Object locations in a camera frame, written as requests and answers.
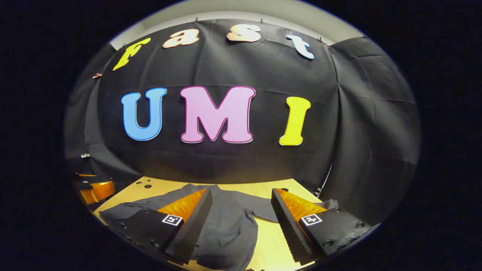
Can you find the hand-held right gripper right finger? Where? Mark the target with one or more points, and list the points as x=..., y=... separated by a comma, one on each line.
x=290, y=226

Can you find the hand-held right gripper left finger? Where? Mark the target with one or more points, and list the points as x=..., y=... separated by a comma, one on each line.
x=194, y=226

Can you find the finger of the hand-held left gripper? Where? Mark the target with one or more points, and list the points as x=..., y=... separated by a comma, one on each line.
x=99, y=190
x=86, y=177

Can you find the grey button shirt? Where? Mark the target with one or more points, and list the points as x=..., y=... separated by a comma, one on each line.
x=226, y=226

